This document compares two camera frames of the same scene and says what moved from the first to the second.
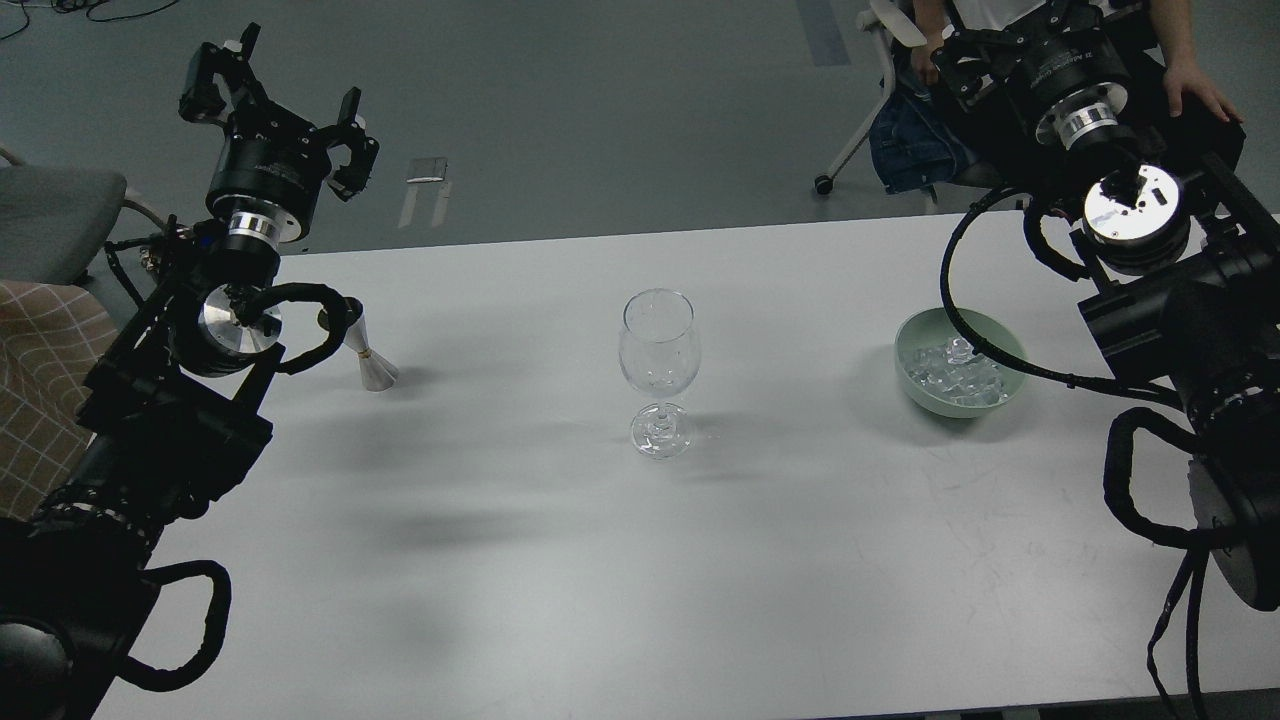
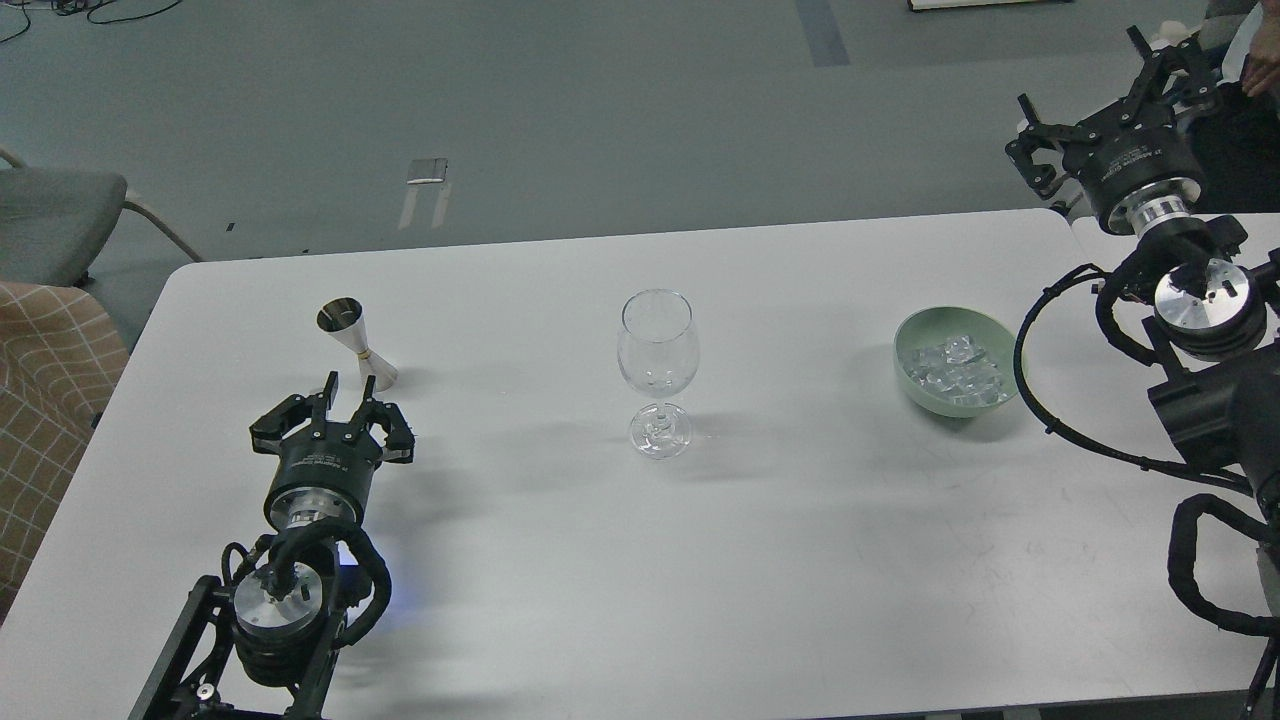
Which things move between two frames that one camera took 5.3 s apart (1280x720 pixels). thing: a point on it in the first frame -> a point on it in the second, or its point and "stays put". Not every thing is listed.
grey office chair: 54,221 stays put
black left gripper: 270,172 -> 321,476
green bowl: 940,372 stays put
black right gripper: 1068,74 -> 1134,163
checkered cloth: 52,336 stays put
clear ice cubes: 954,371 stays put
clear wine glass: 659,354 stays put
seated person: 1156,34 -> 1237,137
